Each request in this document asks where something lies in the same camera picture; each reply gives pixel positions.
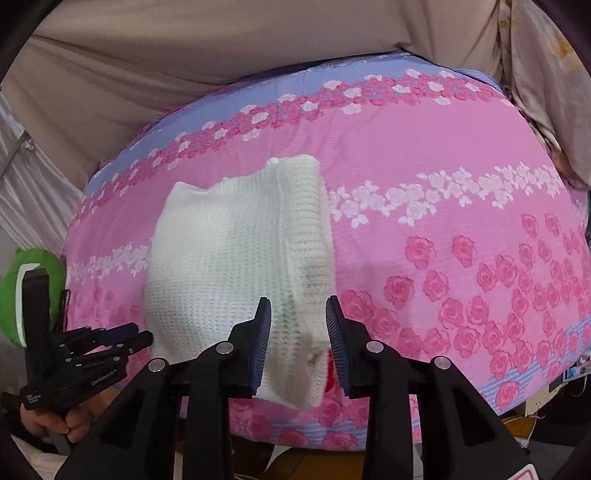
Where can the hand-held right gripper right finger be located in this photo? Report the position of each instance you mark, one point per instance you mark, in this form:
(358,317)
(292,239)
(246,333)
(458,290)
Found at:
(337,350)

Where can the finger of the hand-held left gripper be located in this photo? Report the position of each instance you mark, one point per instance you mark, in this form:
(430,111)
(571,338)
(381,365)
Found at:
(136,344)
(117,333)

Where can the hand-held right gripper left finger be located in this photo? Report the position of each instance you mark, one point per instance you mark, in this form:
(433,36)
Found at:
(261,350)

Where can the white red black knit sweater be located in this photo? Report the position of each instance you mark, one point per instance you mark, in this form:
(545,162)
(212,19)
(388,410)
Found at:
(221,258)

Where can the person's left hand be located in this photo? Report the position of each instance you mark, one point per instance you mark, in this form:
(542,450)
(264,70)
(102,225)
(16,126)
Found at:
(41,421)

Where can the green plush pillow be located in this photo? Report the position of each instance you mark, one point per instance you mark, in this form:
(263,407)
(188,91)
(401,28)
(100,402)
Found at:
(9,295)

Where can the pink floral bed sheet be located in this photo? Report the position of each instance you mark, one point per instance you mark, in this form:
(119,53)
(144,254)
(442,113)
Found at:
(415,258)

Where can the white satin curtain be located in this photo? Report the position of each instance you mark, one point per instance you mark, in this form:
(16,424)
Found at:
(32,194)

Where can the small electronic device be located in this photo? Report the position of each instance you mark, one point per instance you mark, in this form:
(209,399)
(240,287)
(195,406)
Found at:
(570,369)

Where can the beige draped cloth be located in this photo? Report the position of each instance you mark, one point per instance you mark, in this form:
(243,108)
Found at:
(184,50)

